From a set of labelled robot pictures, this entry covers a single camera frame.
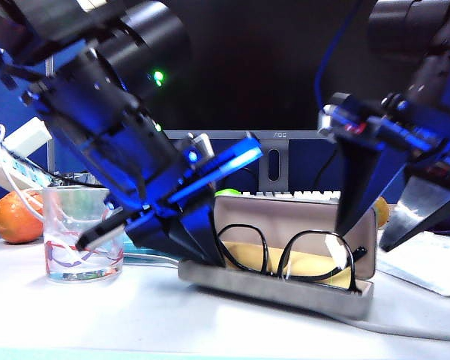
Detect black framed glasses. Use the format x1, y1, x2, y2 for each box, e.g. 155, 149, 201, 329
217, 223, 368, 294

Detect white charger cable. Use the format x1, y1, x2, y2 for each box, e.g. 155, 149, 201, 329
0, 157, 450, 344

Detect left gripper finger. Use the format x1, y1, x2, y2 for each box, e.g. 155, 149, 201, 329
172, 193, 226, 267
129, 217, 217, 263

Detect black computer monitor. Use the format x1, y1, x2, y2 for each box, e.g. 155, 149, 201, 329
160, 0, 376, 140

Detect aluminium partition post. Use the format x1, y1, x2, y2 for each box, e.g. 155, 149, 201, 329
44, 55, 56, 173

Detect black monitor cable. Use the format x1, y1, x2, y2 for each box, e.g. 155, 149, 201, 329
313, 144, 341, 188

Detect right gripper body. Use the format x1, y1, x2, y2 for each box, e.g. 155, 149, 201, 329
331, 92, 450, 194

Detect clear plastic document folder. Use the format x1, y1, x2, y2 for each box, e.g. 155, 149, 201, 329
376, 230, 450, 297

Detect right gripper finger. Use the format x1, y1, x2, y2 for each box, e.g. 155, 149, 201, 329
378, 175, 450, 253
335, 139, 382, 237

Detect yellow lens cleaning cloth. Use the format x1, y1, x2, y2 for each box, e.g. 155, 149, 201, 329
223, 239, 356, 290

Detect orange fruit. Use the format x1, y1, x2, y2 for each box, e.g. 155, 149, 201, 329
0, 190, 45, 245

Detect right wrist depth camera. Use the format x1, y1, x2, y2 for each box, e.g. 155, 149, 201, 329
317, 104, 338, 138

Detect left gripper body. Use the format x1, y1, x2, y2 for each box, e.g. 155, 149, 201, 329
76, 137, 264, 260

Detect white and grey keyboard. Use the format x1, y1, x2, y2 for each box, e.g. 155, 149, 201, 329
241, 190, 341, 204

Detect glass cup with ribbon print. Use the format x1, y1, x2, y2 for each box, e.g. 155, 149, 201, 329
41, 186, 125, 284

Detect grey suede glasses case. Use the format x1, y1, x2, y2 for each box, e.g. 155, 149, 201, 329
178, 193, 378, 320

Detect white charger adapter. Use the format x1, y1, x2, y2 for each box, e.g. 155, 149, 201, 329
3, 116, 53, 158

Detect brown kiwi fruit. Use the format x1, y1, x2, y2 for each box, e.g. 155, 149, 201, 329
374, 196, 390, 228

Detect grey monitor stand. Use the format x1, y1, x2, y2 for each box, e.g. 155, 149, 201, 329
258, 139, 290, 192

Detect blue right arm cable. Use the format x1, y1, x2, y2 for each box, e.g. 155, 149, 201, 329
313, 0, 365, 110

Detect white power strip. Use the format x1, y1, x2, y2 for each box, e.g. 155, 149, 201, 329
0, 133, 53, 191

